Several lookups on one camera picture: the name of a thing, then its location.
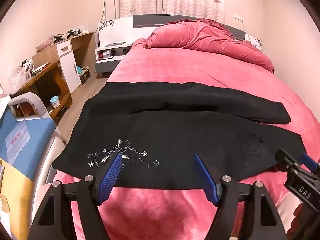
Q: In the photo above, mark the white wall outlet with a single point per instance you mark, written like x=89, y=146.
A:
x=238, y=17

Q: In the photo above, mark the wooden desk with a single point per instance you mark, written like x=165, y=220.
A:
x=45, y=72

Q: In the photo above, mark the clear plastic packet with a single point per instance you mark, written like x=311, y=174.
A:
x=18, y=135

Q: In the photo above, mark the pink duvet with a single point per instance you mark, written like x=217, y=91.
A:
x=200, y=37

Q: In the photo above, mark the pink cloth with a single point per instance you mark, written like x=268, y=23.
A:
x=45, y=45

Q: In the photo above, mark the white flower print panel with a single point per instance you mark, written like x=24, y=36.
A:
x=256, y=42
x=112, y=30

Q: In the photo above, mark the brown box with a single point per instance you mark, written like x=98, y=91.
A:
x=85, y=76

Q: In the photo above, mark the black tool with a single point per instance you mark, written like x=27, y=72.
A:
x=58, y=38
x=73, y=33

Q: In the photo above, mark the grey headboard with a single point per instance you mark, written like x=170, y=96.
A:
x=150, y=21

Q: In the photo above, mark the black embroidered pants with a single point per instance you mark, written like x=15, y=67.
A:
x=175, y=130

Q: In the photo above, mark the teal bowl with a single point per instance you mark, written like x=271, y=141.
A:
x=79, y=70

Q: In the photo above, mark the grey white nightstand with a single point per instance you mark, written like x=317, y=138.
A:
x=110, y=62

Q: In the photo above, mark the clear plastic bag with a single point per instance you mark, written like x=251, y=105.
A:
x=17, y=78

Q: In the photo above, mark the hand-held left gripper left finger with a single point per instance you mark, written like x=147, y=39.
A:
x=111, y=177

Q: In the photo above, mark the white chair with blue cushion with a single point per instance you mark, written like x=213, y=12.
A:
x=27, y=132

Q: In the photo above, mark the teal tin can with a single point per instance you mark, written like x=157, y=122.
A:
x=54, y=102

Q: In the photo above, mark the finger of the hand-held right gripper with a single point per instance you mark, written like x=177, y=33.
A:
x=307, y=160
x=285, y=158

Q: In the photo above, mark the wooden cabinet with white door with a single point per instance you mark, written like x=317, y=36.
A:
x=68, y=65

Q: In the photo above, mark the pink bed sheet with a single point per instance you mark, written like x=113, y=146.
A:
x=175, y=62

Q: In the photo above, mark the yellow cardboard box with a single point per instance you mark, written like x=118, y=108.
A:
x=15, y=187

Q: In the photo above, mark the white wall socket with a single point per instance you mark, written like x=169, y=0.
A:
x=80, y=29

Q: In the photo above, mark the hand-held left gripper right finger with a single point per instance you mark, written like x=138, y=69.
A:
x=205, y=177

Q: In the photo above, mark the small white box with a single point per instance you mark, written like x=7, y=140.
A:
x=106, y=53

